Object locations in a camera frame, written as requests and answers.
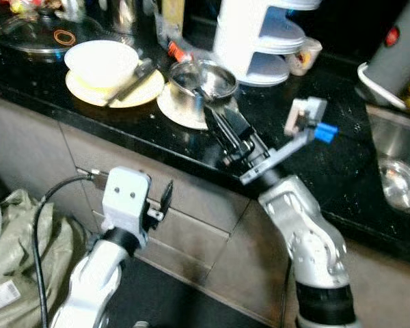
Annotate yellow box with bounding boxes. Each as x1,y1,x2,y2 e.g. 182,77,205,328
160,0,187,33

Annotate green woven sack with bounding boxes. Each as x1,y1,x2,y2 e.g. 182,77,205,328
0,187,91,328

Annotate white ceramic bowl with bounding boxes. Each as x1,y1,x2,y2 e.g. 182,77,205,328
63,39,140,91

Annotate blue cable clip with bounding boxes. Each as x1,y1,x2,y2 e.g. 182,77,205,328
314,122,339,144

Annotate steel kettle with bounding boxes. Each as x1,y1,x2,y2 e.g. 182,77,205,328
108,0,159,36

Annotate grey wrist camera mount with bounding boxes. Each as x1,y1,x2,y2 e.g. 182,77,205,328
238,96,329,187
100,167,153,238

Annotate white tiered rack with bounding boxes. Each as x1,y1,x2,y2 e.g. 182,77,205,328
211,0,323,87

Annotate white cartoon print cup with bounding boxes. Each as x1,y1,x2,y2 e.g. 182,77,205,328
284,37,324,77

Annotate grey metal utensil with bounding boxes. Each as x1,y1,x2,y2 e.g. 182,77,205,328
105,57,158,108

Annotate brown cabinet drawers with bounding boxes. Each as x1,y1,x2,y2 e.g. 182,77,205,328
0,91,410,328

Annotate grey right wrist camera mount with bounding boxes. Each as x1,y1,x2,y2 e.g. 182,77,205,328
238,96,329,187

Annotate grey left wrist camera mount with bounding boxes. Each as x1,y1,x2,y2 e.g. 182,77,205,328
100,167,153,238

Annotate orange rubber band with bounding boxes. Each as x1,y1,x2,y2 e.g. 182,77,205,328
53,29,77,46

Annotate pale yellow plate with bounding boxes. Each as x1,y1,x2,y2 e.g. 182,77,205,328
64,66,166,109

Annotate shiny steel bowl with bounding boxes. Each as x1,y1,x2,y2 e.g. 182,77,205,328
377,156,410,213

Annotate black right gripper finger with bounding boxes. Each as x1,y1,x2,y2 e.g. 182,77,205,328
223,106,259,141
204,104,244,156

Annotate white thermos tray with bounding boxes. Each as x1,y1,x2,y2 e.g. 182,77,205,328
356,61,410,111

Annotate clear bag with orange pack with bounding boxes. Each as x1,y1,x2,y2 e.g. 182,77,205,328
153,12,214,67

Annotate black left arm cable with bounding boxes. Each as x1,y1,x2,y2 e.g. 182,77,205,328
31,173,109,328

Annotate glass pot lid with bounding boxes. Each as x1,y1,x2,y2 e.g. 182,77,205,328
0,9,109,64

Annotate large steel pot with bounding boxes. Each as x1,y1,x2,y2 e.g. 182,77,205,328
167,59,240,115

